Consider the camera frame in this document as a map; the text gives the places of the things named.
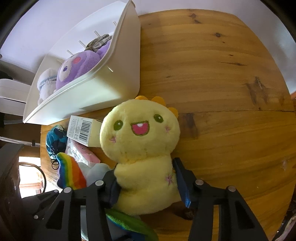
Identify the small white barcode box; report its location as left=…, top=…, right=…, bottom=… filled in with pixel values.
left=67, top=115, right=102, bottom=148

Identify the purple plush toy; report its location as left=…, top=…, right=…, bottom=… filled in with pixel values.
left=56, top=40, right=111, bottom=90

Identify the teal patterned pouch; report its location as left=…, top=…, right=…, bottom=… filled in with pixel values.
left=46, top=125, right=68, bottom=160

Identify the pink tissue packet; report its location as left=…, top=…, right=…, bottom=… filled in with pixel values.
left=65, top=138, right=100, bottom=167

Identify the yellow plush toy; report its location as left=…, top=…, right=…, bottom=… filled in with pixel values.
left=100, top=96, right=181, bottom=215

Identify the plaid cloth plush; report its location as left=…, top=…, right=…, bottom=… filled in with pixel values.
left=85, top=34, right=112, bottom=52

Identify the rainbow pony plush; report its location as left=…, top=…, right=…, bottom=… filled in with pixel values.
left=56, top=153, right=159, bottom=240

